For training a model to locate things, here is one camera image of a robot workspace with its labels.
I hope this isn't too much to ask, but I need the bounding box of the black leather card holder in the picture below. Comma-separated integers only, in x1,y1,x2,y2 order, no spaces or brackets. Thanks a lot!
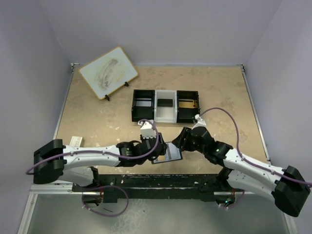
152,142,183,164

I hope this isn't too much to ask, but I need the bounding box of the black and white tray organizer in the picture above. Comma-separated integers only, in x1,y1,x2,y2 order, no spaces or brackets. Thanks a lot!
131,89,200,123

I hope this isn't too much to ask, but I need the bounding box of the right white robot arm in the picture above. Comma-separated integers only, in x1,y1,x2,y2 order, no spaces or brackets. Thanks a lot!
172,126,311,217

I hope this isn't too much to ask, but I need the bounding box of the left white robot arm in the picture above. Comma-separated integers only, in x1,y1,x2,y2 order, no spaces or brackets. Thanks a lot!
29,134,167,187

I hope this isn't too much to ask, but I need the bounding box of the gold card in tray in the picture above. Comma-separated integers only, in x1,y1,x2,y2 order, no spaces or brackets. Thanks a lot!
178,99,198,109

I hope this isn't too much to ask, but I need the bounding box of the silver card in tray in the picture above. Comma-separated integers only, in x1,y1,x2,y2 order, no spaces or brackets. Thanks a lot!
136,100,152,107

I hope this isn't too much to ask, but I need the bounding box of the black card in tray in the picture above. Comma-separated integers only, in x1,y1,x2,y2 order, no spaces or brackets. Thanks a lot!
157,98,174,107

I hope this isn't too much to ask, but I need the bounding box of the small green white box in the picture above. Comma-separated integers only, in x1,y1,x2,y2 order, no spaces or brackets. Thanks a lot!
69,136,83,148

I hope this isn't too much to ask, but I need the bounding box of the yellow-framed whiteboard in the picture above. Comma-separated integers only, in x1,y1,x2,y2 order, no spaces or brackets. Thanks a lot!
78,46,138,100

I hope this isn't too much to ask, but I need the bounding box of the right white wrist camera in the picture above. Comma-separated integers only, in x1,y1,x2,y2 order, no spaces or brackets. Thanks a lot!
193,114,206,128

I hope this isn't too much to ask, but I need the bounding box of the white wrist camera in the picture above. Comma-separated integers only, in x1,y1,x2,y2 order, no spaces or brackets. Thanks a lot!
193,114,206,128
137,119,156,141

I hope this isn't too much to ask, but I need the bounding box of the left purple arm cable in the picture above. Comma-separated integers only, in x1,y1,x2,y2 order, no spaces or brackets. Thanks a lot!
26,118,163,176

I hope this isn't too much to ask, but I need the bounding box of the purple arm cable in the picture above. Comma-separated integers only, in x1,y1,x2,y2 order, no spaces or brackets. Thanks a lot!
26,118,163,176
196,107,312,188

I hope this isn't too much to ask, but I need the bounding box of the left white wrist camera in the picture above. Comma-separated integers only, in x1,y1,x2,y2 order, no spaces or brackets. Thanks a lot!
137,119,156,141

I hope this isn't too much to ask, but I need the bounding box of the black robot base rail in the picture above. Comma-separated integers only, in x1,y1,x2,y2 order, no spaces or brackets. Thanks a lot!
72,169,235,202

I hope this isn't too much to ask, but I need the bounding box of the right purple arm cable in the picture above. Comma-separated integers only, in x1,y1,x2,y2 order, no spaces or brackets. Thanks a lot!
196,107,312,188

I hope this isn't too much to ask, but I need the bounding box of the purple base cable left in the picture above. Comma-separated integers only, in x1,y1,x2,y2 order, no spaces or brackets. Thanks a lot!
81,185,130,217

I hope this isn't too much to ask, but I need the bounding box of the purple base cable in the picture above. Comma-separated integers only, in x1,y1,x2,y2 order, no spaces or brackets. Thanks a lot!
218,189,246,211
81,185,130,217

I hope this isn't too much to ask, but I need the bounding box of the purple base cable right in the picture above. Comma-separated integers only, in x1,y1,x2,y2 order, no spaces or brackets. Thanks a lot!
218,189,246,211

